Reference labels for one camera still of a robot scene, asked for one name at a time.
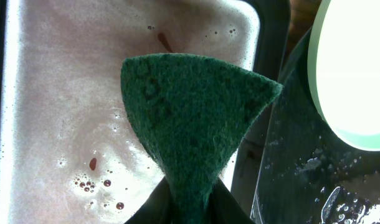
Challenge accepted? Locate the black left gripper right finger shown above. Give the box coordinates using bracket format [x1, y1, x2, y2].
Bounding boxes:
[209, 179, 255, 224]

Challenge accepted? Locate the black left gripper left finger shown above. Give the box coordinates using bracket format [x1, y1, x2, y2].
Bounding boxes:
[125, 177, 173, 224]

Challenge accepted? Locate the green and yellow scrub sponge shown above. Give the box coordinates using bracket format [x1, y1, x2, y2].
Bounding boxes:
[121, 54, 283, 223]

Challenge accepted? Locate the round black serving tray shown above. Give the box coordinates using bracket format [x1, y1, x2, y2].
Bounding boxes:
[250, 34, 380, 224]

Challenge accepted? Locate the metal tray of soapy water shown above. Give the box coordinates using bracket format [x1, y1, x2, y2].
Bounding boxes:
[0, 0, 290, 223]

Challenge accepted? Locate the mint green plate with ketchup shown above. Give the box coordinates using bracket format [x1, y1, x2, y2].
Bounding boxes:
[307, 0, 380, 151]

